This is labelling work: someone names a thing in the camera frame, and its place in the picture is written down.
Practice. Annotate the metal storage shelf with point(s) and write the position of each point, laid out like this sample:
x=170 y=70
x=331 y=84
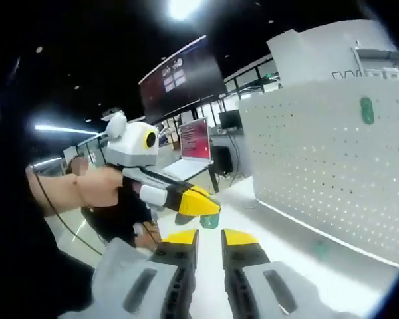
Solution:
x=379 y=66

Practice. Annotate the person's black shirt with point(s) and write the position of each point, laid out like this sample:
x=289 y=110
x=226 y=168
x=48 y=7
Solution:
x=36 y=282

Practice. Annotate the person's left hand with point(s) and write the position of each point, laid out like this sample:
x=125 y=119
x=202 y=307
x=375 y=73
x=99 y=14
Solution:
x=103 y=189

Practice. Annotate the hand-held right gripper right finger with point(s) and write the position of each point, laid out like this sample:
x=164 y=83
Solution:
x=286 y=292

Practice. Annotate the black computer monitor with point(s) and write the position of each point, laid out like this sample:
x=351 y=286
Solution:
x=230 y=119

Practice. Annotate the laptop with red screen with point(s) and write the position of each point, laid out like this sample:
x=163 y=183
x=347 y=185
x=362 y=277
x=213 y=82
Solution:
x=194 y=139

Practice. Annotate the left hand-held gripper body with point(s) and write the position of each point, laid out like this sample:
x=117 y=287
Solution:
x=129 y=146

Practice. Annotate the small laptop table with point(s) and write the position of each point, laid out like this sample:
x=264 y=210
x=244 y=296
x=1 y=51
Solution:
x=212 y=176

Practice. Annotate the white square pillar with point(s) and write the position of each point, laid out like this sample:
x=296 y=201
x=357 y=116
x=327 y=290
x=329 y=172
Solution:
x=319 y=50

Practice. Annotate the large dark wall screen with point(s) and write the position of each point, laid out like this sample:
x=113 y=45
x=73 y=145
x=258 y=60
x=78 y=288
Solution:
x=183 y=79

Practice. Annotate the white perforated mounting plate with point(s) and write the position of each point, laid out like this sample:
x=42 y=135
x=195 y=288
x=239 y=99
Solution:
x=319 y=153

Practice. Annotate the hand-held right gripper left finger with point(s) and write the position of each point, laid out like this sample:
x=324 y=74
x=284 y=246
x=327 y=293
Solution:
x=119 y=279

